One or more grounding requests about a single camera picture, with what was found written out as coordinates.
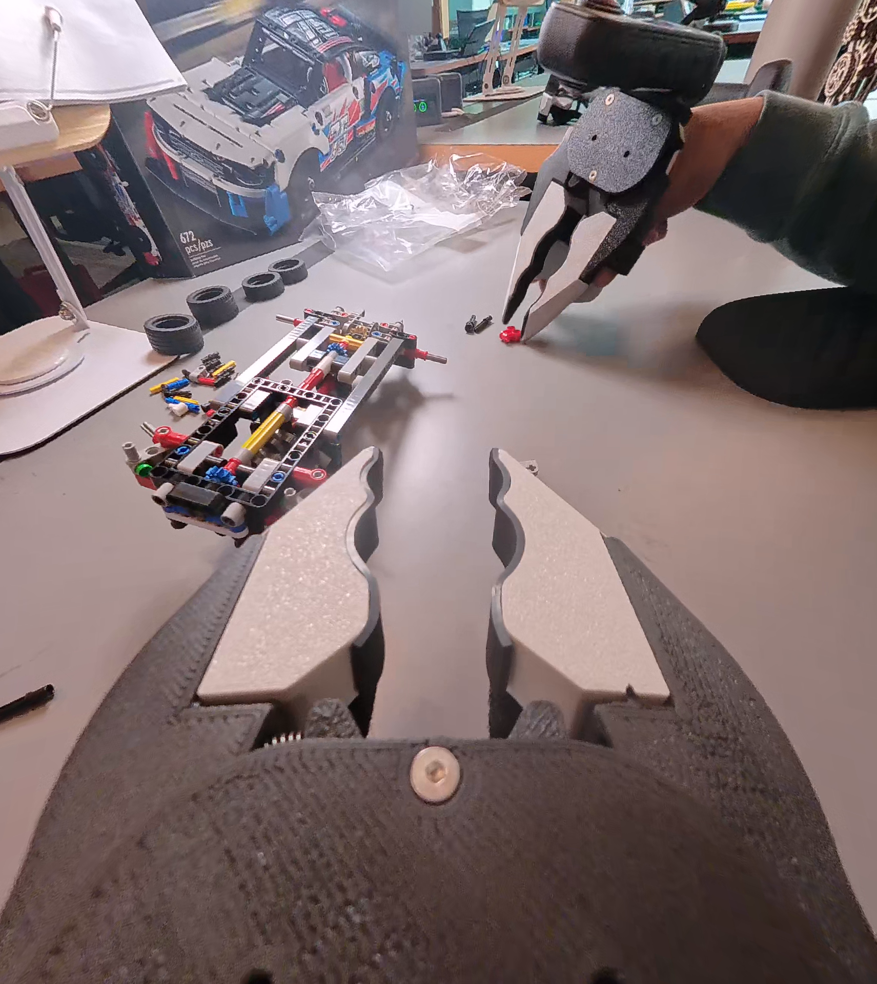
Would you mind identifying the brown patterned object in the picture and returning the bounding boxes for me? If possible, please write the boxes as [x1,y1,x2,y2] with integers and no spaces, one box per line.
[819,0,877,105]

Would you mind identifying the long black lego axle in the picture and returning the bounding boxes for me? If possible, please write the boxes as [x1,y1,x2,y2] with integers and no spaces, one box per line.
[0,684,55,724]

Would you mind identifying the black device with green light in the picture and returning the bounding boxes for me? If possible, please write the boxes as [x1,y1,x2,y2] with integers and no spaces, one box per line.
[411,73,470,128]

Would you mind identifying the lego car set box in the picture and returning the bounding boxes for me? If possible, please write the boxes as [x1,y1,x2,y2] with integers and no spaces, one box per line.
[104,0,420,281]

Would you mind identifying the white stand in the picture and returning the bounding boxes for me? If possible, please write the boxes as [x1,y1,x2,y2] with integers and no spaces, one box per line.
[0,163,178,456]

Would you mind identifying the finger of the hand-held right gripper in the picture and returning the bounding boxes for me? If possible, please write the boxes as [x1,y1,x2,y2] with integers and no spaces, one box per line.
[500,145,572,325]
[521,208,624,341]

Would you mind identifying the lego car chassis assembly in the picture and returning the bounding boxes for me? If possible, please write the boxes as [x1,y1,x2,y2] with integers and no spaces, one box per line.
[123,306,448,548]

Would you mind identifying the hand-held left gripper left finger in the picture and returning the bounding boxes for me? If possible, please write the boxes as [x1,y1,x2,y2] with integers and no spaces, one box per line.
[196,446,387,739]

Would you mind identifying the clear plastic bags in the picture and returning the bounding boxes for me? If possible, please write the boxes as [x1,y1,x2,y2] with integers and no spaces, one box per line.
[314,152,532,272]

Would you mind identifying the white paper booklet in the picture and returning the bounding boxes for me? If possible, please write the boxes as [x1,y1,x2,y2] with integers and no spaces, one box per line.
[0,0,189,118]

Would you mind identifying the pile of small lego pieces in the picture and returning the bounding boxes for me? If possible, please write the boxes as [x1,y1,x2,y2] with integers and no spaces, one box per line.
[148,352,238,418]

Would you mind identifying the wooden cutout stand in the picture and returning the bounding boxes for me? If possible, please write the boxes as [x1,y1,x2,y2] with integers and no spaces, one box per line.
[465,0,555,103]

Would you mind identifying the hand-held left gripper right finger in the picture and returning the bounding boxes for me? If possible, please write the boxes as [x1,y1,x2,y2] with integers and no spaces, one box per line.
[486,448,672,741]

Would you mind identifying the person's right forearm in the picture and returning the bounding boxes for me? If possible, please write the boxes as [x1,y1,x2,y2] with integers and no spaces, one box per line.
[694,88,877,408]

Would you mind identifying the person's right hand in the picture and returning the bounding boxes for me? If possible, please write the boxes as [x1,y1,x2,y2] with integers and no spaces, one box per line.
[647,96,767,241]

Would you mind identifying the wooden board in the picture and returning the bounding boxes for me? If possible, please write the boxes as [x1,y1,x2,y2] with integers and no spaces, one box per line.
[0,104,112,207]

